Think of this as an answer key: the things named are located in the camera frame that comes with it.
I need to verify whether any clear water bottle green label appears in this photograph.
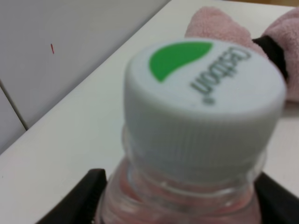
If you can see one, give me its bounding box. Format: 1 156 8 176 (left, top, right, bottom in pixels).
94 38 286 224

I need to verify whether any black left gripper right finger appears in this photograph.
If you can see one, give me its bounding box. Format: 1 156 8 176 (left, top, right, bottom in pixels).
256 173 299 224

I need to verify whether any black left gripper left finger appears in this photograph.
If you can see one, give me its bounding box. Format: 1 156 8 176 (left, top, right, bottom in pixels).
37 168 107 224

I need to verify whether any pink towel with black band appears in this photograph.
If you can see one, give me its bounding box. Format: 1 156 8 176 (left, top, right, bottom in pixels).
185 7 299 103

